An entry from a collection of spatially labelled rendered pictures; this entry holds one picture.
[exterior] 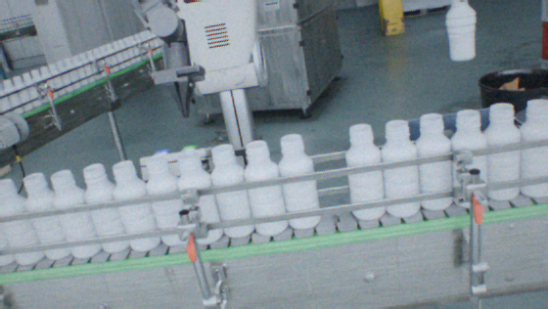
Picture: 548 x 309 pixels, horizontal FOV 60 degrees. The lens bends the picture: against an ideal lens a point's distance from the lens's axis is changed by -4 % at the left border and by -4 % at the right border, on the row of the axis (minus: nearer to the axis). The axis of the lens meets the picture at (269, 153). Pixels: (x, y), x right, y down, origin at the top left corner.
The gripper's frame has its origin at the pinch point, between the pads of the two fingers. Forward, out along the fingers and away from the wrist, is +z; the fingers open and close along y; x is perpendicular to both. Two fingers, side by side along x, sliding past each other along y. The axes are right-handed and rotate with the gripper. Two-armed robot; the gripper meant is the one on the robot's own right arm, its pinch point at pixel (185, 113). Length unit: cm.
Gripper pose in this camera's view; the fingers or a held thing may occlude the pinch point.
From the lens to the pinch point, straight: 103.4
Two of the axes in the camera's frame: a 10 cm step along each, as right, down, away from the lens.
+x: 0.9, -0.4, 10.0
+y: 9.8, -1.4, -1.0
